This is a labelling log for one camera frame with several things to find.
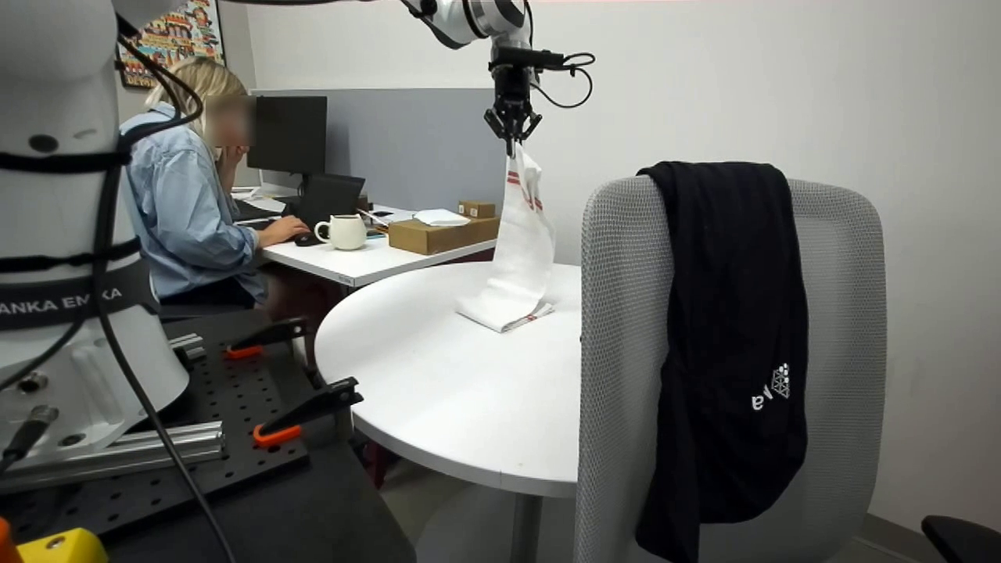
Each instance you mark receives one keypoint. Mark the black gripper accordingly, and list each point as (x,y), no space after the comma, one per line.
(511,87)

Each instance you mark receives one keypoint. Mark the white cloth with red stripes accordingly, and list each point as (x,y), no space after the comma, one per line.
(520,237)

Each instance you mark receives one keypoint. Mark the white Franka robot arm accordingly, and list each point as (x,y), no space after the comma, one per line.
(51,104)

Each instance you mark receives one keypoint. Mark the small cardboard box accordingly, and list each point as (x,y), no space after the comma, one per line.
(477,209)

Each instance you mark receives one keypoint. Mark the grey partition panel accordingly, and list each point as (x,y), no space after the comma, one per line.
(416,146)

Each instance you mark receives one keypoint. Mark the large cardboard box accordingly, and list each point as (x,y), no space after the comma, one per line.
(431,237)

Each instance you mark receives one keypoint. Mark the black desk device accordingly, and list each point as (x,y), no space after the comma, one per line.
(333,195)

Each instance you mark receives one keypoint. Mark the white mug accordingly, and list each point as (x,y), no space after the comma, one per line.
(341,232)

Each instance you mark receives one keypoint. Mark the white office desk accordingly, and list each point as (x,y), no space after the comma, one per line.
(354,262)

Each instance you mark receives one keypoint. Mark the black computer monitor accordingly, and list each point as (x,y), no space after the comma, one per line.
(284,135)

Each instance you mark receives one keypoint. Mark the black garment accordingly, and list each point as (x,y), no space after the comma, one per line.
(729,345)

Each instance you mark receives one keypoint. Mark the orange and black clamp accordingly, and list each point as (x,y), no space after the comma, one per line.
(306,406)
(268,337)

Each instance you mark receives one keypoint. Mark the seated woman in blue shirt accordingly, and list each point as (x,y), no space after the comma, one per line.
(181,207)

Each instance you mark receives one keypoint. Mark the grey office chair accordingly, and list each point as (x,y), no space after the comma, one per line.
(846,345)

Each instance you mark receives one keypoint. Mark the black perforated breadboard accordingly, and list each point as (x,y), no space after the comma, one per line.
(224,410)

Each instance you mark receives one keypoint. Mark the grey pegboard panel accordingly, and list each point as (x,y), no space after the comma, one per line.
(345,511)

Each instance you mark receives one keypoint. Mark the black chair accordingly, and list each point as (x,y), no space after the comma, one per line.
(964,540)

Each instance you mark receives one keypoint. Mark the yellow plastic object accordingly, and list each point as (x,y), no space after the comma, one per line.
(64,549)

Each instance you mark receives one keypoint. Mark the orange object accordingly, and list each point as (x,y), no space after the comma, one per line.
(8,543)

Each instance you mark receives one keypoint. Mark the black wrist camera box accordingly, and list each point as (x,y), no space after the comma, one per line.
(526,61)

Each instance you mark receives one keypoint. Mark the colourful wall poster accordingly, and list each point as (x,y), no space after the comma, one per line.
(173,34)

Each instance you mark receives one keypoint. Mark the aluminium rail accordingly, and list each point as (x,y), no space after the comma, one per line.
(158,443)

